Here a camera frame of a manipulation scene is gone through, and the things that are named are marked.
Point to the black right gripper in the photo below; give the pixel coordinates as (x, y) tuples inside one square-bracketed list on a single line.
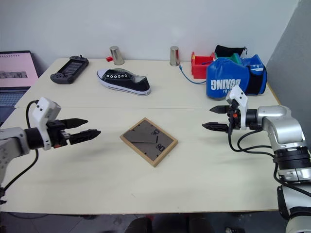
[(232, 116)]

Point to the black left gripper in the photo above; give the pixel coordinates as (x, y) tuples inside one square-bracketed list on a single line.
[(57, 136)]

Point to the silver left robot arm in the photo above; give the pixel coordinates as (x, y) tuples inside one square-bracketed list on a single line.
[(9, 143)]

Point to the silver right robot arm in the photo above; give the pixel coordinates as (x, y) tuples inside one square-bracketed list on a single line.
[(289, 150)]

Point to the laptop computer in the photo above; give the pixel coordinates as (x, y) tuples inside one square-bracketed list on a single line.
[(13, 77)]

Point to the blue boxing glove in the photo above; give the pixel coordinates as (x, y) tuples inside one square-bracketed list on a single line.
[(233, 77)]

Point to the red plastic bin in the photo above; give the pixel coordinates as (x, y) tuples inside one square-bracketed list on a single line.
[(200, 66)]

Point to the black handheld game console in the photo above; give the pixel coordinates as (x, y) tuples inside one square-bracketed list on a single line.
[(69, 70)]

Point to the green plastic bin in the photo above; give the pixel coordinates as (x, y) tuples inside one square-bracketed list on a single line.
[(234, 58)]

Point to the black and white sneaker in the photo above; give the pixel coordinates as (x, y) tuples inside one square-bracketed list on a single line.
[(124, 81)]

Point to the black fabric pouch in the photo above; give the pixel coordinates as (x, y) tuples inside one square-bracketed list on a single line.
[(228, 51)]

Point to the silver metal cup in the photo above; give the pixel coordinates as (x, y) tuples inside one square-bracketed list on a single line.
[(174, 56), (116, 55)]

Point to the small red block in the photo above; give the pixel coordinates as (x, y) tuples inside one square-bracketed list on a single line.
[(109, 58)]

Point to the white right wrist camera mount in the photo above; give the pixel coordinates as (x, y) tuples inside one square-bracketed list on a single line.
[(239, 104)]

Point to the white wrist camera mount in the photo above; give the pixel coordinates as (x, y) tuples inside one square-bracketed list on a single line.
[(45, 111), (239, 104)]

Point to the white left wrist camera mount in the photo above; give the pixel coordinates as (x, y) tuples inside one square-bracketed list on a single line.
[(45, 111)]

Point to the wooden picture frame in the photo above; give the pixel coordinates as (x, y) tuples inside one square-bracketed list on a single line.
[(148, 141)]

